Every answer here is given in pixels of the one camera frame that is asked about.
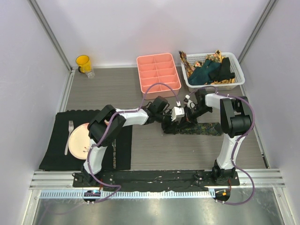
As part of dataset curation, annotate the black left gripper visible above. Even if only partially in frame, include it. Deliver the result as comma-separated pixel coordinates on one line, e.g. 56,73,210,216
156,110,179,135

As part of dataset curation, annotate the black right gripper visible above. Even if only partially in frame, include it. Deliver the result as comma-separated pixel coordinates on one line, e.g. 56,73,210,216
179,105,211,131

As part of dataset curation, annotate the dark patterned necktie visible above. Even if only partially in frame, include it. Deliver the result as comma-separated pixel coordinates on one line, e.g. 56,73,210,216
161,118,224,136

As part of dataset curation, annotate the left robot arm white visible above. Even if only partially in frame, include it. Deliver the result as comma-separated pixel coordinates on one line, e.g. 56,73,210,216
81,96,181,187

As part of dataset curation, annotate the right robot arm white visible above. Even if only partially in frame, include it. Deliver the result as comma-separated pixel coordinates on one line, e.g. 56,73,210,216
184,90,255,185

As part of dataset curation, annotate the teal green tie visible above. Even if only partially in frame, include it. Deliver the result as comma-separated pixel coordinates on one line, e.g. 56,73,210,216
188,60,221,86

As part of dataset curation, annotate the black tie in basket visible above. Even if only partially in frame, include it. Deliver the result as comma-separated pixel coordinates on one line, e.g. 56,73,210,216
209,57,235,82

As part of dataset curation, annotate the black scalloped placemat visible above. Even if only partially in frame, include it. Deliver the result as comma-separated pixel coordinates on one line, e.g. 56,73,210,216
39,110,133,171

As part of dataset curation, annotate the pink divided organizer tray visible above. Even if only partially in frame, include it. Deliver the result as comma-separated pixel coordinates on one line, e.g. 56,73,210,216
136,53,181,100

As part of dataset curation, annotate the yellow floral tie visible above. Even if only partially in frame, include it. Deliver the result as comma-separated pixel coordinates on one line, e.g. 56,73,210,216
179,50,235,85

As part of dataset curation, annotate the white plastic basket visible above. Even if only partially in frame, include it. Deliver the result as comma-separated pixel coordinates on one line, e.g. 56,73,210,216
179,50,245,91

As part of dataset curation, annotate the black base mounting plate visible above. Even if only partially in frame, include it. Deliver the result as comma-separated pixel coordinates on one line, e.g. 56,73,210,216
72,170,240,192

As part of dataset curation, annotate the pink and cream plate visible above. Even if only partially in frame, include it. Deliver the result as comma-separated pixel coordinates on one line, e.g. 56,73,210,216
68,123,90,160

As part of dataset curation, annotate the clear small glass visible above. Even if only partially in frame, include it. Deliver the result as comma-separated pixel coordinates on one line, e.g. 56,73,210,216
85,70,95,79

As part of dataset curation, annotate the silver fork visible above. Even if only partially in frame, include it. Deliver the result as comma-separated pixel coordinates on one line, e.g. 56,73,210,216
64,120,74,155

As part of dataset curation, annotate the yellow plastic cup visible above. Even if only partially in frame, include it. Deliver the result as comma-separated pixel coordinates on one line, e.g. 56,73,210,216
75,55,92,73

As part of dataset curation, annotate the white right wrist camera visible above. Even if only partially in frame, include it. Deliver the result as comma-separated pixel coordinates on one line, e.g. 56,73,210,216
183,95,195,109

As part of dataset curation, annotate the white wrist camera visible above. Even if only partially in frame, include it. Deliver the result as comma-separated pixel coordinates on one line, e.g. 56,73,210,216
171,106,185,121
183,95,195,109

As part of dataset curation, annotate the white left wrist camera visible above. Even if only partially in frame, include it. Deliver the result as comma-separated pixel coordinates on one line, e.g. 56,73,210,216
171,106,185,121

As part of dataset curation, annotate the knife with patterned handle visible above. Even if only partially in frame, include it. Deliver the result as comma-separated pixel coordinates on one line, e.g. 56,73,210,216
112,140,116,169

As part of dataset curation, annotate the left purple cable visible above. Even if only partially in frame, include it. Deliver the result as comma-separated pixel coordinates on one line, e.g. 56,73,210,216
86,83,182,215

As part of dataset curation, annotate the aluminium frame rail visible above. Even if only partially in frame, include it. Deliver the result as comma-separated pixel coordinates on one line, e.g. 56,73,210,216
30,169,285,202

